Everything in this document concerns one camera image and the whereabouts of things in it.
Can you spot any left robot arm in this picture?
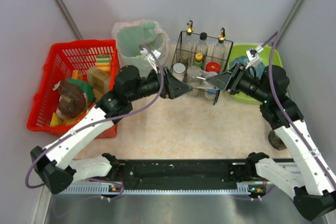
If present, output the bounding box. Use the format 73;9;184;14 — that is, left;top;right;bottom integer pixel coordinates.
29;65;192;195

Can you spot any clear glass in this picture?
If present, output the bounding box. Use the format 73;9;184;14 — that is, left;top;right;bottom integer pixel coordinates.
188;75;213;90

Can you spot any black wire rack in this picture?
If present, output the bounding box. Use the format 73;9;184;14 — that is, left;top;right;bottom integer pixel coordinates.
171;28;234;104

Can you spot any teal ceramic plate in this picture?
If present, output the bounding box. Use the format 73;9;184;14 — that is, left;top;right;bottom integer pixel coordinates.
229;56;265;78

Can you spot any gold pourer glass bottle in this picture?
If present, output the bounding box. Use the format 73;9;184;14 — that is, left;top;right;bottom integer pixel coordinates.
183;20;195;52

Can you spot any green bin with plastic bag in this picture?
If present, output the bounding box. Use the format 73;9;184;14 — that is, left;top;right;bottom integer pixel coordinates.
111;19;171;77

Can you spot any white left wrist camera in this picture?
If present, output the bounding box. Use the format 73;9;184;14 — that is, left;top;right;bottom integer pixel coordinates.
140;48;161;73

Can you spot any cardboard box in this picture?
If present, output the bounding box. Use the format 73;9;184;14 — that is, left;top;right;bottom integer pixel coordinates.
86;66;111;94

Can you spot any yellow cap sauce bottle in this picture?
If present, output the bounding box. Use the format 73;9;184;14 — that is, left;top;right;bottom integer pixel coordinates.
194;52;204;68

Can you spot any red plastic basket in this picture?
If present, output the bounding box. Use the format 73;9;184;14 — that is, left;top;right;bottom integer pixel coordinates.
27;39;120;137

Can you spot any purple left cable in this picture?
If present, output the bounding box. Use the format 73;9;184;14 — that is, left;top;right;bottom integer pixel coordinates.
25;44;166;201

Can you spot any red lid sauce jar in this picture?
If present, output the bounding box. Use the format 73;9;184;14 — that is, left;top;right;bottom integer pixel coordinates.
205;62;221;73

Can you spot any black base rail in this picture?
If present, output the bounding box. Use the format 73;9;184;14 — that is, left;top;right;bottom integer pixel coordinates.
92;159;268;190

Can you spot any dark jar at right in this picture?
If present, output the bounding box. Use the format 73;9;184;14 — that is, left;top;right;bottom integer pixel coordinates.
268;130;287;151

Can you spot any brown crumpled bag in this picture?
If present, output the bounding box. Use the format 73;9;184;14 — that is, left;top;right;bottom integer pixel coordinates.
57;80;87;119

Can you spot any black cap clear bottle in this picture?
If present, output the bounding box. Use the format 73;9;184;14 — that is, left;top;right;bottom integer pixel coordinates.
195;32;208;56

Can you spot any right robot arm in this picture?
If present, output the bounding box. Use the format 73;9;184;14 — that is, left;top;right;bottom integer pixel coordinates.
205;63;335;220

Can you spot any striped sponge pack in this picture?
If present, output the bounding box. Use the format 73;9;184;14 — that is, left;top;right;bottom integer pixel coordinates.
95;54;111;73

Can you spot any silver lid spice jar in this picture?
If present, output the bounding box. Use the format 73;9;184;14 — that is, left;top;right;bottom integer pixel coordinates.
173;63;186;81

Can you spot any green plastic tub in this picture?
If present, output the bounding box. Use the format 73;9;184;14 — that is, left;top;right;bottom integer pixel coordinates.
227;44;283;105

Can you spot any small gold cap bottle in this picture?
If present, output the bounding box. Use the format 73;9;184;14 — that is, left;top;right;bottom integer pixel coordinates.
181;54;189;68

